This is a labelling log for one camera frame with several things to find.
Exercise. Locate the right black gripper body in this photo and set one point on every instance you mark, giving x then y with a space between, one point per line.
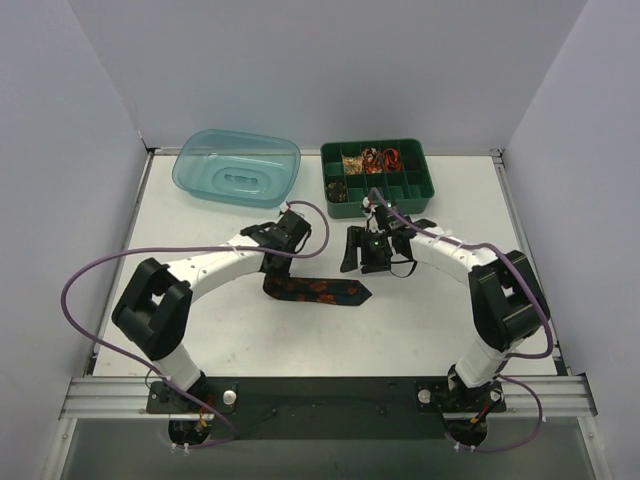
375 248

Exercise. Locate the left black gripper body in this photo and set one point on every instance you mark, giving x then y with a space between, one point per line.
275 266

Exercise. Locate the black orange floral necktie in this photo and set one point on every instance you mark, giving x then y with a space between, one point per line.
339 292

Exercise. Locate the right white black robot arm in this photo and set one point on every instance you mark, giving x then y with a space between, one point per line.
507 303

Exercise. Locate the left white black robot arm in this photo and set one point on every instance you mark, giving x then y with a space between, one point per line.
153 310

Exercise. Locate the dark rolled tie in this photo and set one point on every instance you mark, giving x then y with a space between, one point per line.
336 192

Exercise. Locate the beige patterned rolled tie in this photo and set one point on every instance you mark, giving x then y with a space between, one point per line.
352 165

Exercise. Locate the teal transparent plastic tub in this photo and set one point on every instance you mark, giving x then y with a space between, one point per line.
236 168

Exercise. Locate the green compartment organizer tray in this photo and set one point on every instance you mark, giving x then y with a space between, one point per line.
412 188

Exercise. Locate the red black rolled tie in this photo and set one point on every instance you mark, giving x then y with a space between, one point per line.
372 162

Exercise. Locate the orange red rolled tie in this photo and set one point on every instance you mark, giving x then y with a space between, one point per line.
392 161

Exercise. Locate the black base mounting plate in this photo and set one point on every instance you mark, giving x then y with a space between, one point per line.
348 408

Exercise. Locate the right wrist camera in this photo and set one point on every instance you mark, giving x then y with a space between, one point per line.
380 217

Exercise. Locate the aluminium extrusion rail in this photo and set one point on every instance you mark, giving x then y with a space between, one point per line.
135 397

